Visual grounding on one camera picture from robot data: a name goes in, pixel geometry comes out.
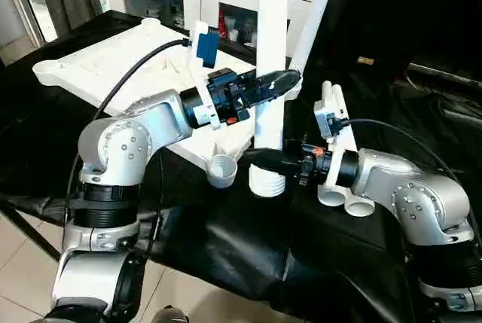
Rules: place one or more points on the white plastic table leg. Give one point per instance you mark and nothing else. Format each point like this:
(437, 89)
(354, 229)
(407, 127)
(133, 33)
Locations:
(269, 37)
(316, 10)
(350, 138)
(327, 87)

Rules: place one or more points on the white plastic table top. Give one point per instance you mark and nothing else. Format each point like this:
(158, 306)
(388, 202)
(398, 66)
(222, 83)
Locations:
(113, 63)

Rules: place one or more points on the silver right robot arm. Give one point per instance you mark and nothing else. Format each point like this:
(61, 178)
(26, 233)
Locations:
(414, 191)

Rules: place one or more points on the small white cup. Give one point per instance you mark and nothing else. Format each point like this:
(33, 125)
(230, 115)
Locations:
(234, 34)

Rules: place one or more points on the red box in cabinet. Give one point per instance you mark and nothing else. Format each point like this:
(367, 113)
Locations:
(223, 23)

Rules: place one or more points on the black plastic mat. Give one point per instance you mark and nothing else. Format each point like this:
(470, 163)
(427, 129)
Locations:
(226, 240)

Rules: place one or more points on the small white label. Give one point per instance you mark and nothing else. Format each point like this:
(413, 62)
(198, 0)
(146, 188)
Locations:
(366, 60)

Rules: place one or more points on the grey robot foot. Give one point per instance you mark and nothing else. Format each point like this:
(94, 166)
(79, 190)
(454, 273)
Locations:
(171, 314)

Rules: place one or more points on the black stand rod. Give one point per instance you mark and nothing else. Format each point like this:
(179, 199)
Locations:
(26, 225)

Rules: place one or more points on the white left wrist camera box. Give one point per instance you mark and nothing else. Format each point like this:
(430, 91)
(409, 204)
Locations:
(201, 59)

